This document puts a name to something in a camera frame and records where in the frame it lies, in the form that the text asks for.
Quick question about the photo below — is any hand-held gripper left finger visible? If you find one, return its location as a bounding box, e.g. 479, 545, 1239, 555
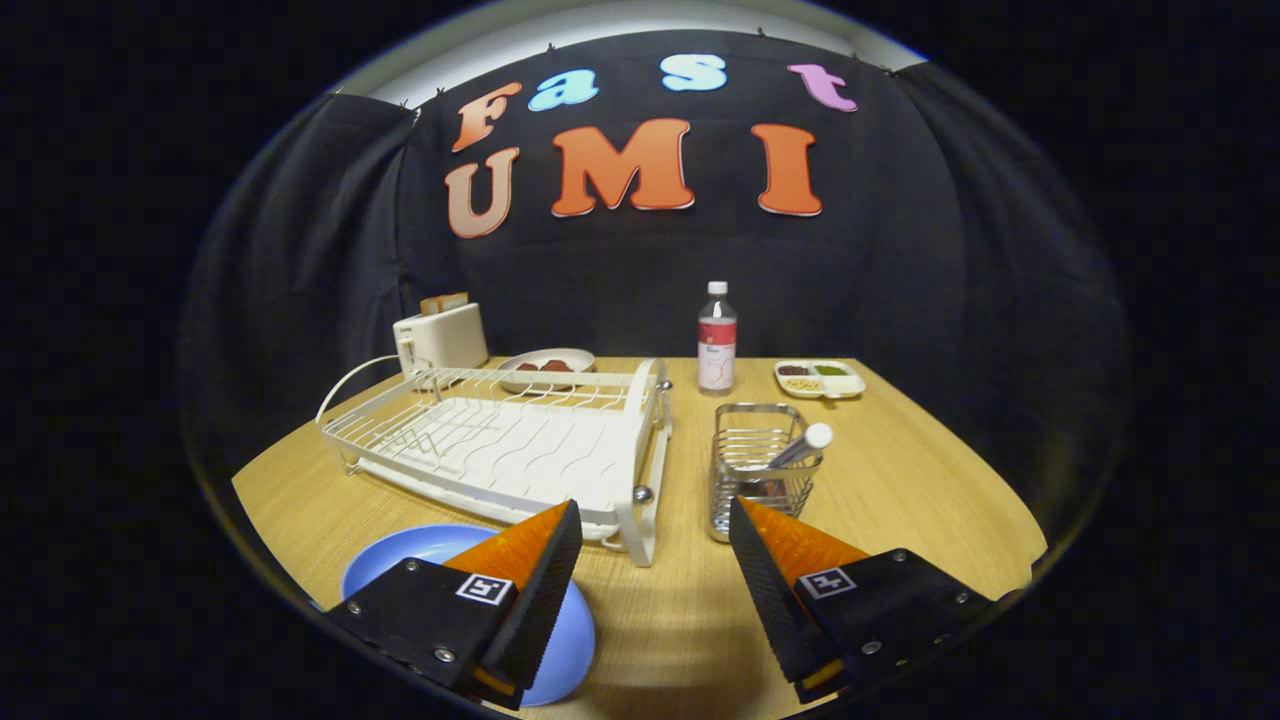
325, 499, 584, 711

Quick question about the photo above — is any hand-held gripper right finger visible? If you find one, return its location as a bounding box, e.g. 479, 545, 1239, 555
728, 496, 1021, 704

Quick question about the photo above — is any blue plate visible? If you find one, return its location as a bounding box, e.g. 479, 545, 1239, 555
341, 524, 597, 708

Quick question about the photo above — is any white wire dish rack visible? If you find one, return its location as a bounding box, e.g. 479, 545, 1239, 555
316, 358, 673, 568

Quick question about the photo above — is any metal spoon with checkered handle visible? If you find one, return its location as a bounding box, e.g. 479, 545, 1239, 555
765, 422, 834, 471

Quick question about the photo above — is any metal wire basket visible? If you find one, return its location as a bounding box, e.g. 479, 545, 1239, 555
709, 402, 823, 543

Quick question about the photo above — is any white plate with meat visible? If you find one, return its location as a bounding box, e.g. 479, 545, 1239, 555
497, 348, 597, 394

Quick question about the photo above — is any white divided tray with beans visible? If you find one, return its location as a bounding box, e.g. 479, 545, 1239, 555
774, 359, 867, 401

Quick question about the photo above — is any clear bottle with red label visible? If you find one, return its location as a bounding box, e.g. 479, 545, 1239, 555
697, 281, 738, 397

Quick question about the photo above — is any white toaster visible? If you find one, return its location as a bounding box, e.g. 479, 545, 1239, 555
393, 302, 490, 376

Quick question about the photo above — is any black backdrop cloth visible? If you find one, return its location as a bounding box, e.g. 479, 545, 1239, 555
178, 30, 1131, 561

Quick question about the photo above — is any white toaster cable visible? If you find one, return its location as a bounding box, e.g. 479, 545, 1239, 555
316, 354, 403, 421

